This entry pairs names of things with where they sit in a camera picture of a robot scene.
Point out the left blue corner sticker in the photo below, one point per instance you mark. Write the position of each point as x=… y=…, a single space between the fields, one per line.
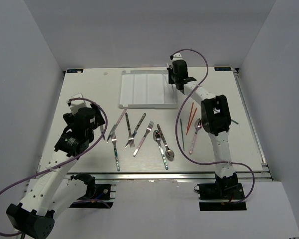
x=69 y=71

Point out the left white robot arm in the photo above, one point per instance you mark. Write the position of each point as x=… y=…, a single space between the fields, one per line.
x=36 y=213

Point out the pink handled knife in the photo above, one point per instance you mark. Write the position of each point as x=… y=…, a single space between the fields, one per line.
x=116 y=124

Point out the wrist white camera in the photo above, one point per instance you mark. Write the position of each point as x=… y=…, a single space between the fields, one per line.
x=76 y=103
x=176 y=56

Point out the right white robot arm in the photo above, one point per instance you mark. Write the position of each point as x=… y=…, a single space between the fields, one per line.
x=215 y=119

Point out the green handled spoon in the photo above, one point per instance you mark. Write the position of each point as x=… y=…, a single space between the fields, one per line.
x=157 y=138

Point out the dark handled knife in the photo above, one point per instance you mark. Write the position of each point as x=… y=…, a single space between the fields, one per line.
x=137 y=127

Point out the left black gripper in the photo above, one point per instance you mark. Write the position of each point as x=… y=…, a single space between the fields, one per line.
x=99 y=120

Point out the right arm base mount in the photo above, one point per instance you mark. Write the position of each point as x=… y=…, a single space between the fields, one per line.
x=212 y=199

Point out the green handled fork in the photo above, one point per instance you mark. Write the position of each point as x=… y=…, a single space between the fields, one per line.
x=114 y=141

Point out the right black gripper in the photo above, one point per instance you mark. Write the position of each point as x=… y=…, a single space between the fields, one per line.
x=170 y=70

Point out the dark handled spoon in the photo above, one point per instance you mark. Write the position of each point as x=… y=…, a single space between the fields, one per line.
x=168 y=152

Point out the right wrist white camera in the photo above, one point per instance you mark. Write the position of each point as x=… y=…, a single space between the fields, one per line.
x=176 y=56

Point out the pink handled spoon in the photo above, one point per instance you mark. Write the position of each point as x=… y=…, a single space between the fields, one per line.
x=198 y=126

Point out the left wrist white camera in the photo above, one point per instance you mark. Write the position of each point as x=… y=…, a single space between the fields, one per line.
x=76 y=103

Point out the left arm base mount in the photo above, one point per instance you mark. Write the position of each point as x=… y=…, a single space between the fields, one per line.
x=98 y=195

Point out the white divided utensil tray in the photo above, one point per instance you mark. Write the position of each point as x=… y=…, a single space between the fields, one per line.
x=146 y=89

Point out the orange chopstick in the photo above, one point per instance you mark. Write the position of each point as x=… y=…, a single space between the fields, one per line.
x=189 y=120

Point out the blue corner sticker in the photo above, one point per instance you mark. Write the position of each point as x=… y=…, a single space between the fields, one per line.
x=69 y=71
x=222 y=69

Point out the right blue corner sticker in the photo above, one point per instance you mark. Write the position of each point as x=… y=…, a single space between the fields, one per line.
x=222 y=69

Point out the pink handled fork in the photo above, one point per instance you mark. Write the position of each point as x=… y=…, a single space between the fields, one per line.
x=148 y=130

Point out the green handled knife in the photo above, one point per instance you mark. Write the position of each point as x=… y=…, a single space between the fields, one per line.
x=102 y=130

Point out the dark handled fork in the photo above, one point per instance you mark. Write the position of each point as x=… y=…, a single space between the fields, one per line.
x=131 y=138

